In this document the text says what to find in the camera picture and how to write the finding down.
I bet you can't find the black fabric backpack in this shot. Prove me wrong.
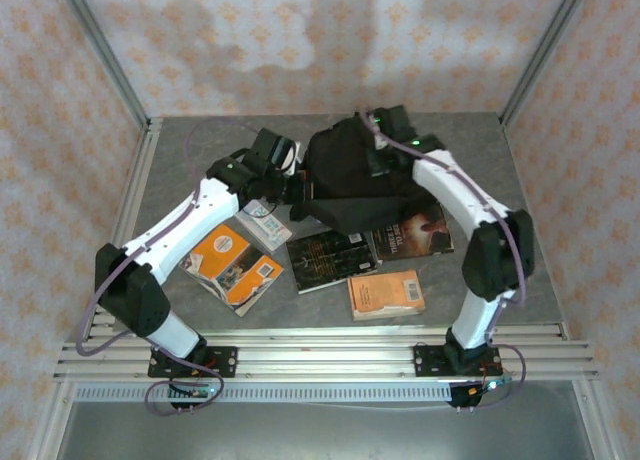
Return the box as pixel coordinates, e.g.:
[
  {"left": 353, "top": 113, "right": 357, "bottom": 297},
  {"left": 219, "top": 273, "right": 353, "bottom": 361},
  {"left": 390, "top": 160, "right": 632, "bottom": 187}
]
[{"left": 289, "top": 117, "right": 442, "bottom": 237}]

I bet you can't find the large orange torn-cover book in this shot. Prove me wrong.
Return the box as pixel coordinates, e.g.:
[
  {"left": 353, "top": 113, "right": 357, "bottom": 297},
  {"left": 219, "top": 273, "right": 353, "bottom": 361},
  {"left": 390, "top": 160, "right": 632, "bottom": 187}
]
[{"left": 178, "top": 223, "right": 285, "bottom": 318}]

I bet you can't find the dark red cover book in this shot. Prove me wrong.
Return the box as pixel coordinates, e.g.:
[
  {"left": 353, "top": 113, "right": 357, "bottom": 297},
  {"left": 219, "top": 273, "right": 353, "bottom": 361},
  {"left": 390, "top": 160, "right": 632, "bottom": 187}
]
[{"left": 369, "top": 202, "right": 455, "bottom": 262}]

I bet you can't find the black paperback book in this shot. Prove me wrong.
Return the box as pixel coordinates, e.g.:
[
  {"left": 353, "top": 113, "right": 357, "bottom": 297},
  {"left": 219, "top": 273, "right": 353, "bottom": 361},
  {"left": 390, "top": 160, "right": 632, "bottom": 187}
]
[{"left": 285, "top": 228, "right": 384, "bottom": 295}]

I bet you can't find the small orange paperback book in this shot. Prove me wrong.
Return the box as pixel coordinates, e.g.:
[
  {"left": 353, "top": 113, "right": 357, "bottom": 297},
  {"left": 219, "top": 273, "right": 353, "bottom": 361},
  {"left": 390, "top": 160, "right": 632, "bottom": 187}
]
[{"left": 347, "top": 269, "right": 427, "bottom": 322}]

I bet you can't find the grey metal shelf panel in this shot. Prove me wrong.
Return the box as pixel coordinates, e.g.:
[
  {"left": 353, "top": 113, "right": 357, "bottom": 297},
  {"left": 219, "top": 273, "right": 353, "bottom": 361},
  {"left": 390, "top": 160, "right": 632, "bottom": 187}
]
[{"left": 54, "top": 382, "right": 601, "bottom": 460}]

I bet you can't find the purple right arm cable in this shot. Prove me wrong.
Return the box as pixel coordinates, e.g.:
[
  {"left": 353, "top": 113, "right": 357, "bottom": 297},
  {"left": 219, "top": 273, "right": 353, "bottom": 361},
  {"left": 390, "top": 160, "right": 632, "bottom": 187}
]
[{"left": 362, "top": 107, "right": 529, "bottom": 341}]

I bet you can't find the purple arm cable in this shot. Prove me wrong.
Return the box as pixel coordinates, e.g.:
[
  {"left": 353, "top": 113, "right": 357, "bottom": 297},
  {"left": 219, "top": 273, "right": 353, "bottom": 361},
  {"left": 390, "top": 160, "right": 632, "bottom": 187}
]
[
  {"left": 362, "top": 107, "right": 529, "bottom": 341},
  {"left": 74, "top": 118, "right": 266, "bottom": 357}
]

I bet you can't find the aluminium side rail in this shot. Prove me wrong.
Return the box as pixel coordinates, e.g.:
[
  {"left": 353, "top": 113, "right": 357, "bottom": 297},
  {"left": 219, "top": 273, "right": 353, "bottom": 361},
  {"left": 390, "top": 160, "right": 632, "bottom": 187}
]
[{"left": 79, "top": 117, "right": 164, "bottom": 342}]

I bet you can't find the aluminium frame post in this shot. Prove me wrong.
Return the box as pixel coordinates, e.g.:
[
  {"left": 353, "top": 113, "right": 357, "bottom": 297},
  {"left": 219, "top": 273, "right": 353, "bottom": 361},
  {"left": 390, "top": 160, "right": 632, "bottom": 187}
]
[
  {"left": 498, "top": 0, "right": 595, "bottom": 127},
  {"left": 53, "top": 0, "right": 152, "bottom": 131}
]

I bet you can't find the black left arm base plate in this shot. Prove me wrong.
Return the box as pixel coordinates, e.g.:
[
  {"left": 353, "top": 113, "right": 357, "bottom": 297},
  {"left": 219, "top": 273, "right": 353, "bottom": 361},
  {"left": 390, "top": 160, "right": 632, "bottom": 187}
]
[{"left": 147, "top": 346, "right": 239, "bottom": 380}]

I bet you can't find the aluminium mounting rail beam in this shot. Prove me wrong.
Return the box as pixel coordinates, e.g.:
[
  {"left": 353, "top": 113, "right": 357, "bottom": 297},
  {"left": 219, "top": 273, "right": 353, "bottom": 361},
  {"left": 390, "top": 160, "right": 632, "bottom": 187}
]
[{"left": 52, "top": 324, "right": 600, "bottom": 383}]

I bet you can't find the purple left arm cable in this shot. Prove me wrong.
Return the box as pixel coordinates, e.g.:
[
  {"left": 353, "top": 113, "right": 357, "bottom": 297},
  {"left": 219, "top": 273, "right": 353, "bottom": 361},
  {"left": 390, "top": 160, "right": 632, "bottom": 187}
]
[{"left": 74, "top": 118, "right": 266, "bottom": 357}]

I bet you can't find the grey slotted cable duct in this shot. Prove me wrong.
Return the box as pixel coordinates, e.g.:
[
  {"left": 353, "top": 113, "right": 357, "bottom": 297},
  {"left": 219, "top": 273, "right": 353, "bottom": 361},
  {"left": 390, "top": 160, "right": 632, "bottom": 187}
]
[{"left": 73, "top": 382, "right": 454, "bottom": 405}]

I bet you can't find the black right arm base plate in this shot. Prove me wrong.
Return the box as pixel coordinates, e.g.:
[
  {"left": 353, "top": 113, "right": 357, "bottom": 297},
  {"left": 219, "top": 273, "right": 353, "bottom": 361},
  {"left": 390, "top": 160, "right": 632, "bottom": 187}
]
[{"left": 413, "top": 343, "right": 504, "bottom": 379}]

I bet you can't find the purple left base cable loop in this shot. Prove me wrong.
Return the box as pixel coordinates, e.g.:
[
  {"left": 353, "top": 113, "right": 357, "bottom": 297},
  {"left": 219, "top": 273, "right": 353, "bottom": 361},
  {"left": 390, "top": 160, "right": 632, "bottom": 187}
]
[{"left": 143, "top": 364, "right": 225, "bottom": 417}]

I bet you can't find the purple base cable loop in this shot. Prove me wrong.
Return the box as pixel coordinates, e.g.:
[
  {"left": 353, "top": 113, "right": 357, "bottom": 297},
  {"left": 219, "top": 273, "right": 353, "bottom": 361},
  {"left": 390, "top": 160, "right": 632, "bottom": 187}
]
[
  {"left": 143, "top": 364, "right": 225, "bottom": 417},
  {"left": 457, "top": 342, "right": 527, "bottom": 412}
]

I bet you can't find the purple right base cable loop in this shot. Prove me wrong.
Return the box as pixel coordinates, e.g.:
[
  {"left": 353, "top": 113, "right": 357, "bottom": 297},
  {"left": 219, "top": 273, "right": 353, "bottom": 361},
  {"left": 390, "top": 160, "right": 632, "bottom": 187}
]
[{"left": 457, "top": 342, "right": 527, "bottom": 412}]

